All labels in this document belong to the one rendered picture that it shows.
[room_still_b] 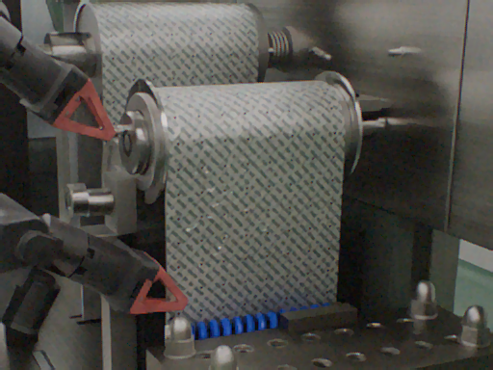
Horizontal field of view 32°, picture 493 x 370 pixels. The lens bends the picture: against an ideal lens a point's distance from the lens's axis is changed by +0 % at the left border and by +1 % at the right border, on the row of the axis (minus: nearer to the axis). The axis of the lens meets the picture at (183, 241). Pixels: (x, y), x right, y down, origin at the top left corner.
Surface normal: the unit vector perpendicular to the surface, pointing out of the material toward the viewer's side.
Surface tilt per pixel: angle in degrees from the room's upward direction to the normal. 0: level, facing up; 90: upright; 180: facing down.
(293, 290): 90
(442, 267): 90
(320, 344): 0
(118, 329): 90
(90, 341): 0
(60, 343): 0
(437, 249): 90
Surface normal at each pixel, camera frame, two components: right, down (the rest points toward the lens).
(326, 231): 0.38, 0.25
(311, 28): -0.92, 0.11
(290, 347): 0.00, -0.96
